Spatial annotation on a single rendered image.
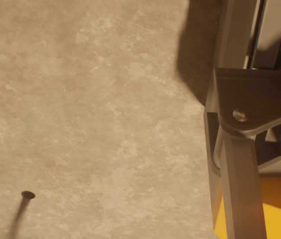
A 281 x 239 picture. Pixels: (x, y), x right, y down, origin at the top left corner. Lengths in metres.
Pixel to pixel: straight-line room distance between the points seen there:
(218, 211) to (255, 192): 0.34
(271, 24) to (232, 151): 0.18
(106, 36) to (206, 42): 0.19
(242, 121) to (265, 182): 0.29
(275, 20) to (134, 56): 0.47
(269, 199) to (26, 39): 0.54
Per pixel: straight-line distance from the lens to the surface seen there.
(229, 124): 0.86
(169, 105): 1.41
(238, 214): 0.80
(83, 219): 1.72
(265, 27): 0.91
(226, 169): 0.86
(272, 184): 1.14
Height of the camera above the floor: 0.99
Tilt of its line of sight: 44 degrees down
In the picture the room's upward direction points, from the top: 180 degrees clockwise
